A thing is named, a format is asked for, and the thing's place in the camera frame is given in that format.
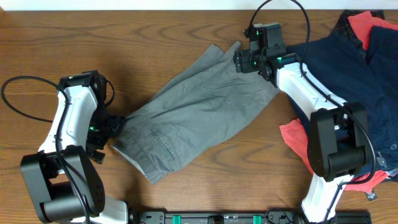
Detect grey shorts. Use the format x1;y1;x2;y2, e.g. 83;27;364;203
112;42;279;184

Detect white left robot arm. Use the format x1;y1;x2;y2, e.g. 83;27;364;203
20;70;129;223

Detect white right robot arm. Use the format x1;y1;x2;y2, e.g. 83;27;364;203
233;48;375;223

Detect dark plaid garment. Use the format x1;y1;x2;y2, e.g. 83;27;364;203
333;10;366;51

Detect pink red garment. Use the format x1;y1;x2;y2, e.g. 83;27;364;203
279;10;397;194

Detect dark navy shirt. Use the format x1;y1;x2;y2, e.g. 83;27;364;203
287;26;397;171

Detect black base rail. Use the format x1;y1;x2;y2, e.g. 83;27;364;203
127;206;373;224

